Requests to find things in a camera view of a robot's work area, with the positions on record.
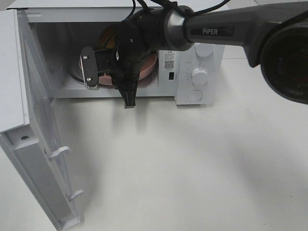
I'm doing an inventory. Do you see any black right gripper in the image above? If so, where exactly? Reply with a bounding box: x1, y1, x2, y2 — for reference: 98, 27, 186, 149
95, 20, 152, 109

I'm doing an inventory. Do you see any pink round plate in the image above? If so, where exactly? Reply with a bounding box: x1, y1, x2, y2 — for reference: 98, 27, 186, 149
77, 49, 157, 86

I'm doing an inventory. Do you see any burger with lettuce and cheese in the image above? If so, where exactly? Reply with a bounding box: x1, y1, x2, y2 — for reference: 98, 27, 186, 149
99, 25, 117, 49

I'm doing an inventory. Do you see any round white door button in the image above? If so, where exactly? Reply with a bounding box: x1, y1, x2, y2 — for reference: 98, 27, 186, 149
188, 90, 203, 102

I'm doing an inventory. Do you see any white microwave knob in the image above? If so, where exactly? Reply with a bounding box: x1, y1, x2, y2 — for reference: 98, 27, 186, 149
191, 68, 209, 86
195, 43, 214, 58

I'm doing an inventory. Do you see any white microwave door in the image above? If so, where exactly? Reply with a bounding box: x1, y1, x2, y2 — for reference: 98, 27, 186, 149
0, 9, 81, 231

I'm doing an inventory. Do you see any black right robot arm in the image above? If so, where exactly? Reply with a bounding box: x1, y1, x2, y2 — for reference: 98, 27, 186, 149
95, 0, 308, 107

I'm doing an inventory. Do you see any white warning label sticker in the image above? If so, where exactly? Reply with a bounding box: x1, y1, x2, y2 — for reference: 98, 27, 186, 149
164, 51, 176, 70

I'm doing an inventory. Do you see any glass microwave turntable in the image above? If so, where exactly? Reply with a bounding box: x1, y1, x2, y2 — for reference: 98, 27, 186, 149
68, 71, 152, 89

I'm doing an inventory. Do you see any white microwave oven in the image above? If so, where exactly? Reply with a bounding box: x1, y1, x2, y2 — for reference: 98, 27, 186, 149
9, 0, 224, 105

